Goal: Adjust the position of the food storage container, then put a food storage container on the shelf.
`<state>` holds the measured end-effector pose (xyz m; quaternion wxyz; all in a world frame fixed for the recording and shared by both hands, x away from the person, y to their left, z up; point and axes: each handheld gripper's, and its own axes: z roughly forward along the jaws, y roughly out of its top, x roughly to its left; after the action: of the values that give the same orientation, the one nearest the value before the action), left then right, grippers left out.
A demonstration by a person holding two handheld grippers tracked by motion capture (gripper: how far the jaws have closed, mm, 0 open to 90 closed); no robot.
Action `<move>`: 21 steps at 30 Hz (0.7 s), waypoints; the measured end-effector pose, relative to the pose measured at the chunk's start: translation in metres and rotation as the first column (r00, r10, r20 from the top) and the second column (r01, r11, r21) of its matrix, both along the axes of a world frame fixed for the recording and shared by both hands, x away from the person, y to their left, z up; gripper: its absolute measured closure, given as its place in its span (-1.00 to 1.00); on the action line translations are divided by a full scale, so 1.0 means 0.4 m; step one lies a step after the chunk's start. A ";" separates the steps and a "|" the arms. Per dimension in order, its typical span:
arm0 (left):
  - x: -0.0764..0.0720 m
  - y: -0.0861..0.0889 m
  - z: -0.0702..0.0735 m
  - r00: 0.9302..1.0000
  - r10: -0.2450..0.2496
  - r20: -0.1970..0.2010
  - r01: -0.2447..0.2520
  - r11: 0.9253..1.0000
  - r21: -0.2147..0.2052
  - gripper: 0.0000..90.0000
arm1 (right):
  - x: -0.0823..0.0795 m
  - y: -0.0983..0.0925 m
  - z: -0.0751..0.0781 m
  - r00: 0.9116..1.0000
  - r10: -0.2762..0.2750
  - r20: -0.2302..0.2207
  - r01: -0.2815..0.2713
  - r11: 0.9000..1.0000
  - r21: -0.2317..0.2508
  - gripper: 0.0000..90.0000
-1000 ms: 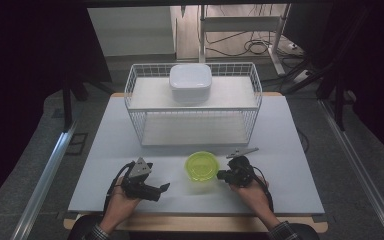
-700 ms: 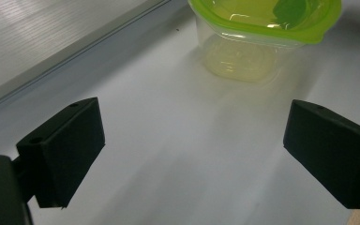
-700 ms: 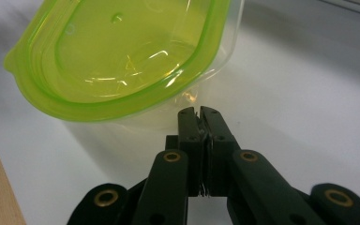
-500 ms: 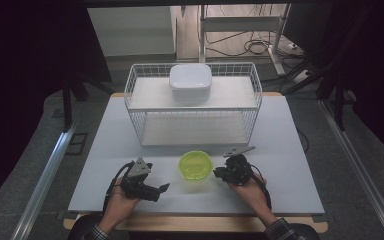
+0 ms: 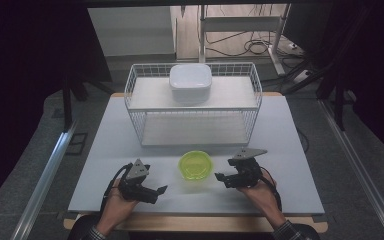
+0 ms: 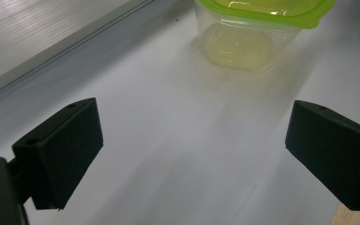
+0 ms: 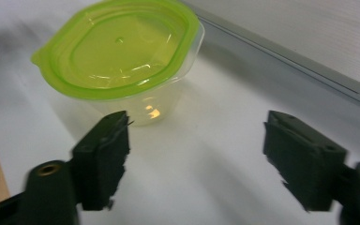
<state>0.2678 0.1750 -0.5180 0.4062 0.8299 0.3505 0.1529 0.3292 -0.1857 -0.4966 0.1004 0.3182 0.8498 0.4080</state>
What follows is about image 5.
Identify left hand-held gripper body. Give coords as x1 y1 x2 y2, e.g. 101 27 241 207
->
117 157 160 205

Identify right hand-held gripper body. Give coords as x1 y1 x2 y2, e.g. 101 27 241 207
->
226 147 269 190

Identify round container with green lid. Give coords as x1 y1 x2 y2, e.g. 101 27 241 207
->
177 149 215 193

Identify white wire shelf rack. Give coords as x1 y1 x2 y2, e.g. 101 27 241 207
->
123 62 264 148

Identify clear square lidded container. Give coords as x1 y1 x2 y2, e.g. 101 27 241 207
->
168 63 214 105

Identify person's left hand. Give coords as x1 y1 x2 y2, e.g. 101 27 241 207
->
94 178 140 236

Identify person's right hand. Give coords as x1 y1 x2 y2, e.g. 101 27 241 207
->
237 178 288 230

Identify black metal stand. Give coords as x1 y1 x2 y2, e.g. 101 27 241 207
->
61 71 115 133
314 71 359 133

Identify white power strip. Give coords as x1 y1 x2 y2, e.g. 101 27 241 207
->
292 68 314 85

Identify white cabinet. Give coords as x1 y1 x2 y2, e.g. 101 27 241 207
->
87 6 177 57

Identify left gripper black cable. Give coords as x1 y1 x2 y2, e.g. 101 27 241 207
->
100 162 134 210

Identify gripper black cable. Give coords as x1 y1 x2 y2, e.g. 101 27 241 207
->
100 162 134 210
259 165 283 213

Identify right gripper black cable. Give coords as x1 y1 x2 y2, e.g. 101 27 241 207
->
259 165 283 213

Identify thin black cable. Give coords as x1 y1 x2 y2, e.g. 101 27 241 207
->
295 127 311 154

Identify aluminium rail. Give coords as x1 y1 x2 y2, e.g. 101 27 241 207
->
10 119 80 240
317 99 384 240

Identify black floor cables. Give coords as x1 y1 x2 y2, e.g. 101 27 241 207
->
203 30 307 58

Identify white desk frame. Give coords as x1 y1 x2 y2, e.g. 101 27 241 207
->
197 3 293 77

